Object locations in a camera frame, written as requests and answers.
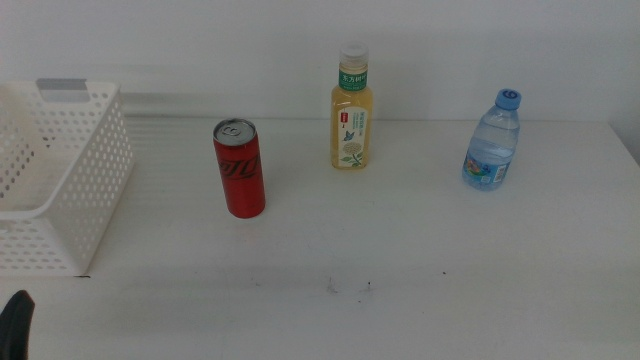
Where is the yellow tea bottle green label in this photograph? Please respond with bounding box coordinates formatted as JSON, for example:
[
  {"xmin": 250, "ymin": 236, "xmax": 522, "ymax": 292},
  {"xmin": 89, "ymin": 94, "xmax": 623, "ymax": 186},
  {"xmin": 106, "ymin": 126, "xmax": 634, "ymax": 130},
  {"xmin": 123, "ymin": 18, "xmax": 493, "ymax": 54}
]
[{"xmin": 329, "ymin": 42, "xmax": 374, "ymax": 170}]

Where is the white perforated plastic basket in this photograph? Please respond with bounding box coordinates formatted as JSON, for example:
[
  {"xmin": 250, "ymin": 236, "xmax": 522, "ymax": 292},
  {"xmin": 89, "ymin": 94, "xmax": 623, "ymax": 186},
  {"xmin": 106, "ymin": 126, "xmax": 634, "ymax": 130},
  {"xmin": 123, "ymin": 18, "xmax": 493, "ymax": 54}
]
[{"xmin": 0, "ymin": 79, "xmax": 135, "ymax": 279}]

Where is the clear water bottle blue cap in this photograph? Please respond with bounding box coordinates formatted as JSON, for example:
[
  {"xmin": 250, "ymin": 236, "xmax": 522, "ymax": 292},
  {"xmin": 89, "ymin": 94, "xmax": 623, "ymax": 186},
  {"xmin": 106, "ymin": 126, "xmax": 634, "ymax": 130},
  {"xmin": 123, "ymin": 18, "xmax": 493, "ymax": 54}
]
[{"xmin": 461, "ymin": 88, "xmax": 523, "ymax": 192}]

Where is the red soda can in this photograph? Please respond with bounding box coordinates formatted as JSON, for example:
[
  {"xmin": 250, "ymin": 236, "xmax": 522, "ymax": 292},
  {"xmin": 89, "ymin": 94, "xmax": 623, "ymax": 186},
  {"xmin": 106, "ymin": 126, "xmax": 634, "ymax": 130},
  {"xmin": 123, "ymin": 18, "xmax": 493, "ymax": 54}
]
[{"xmin": 212, "ymin": 117, "xmax": 267, "ymax": 220}]

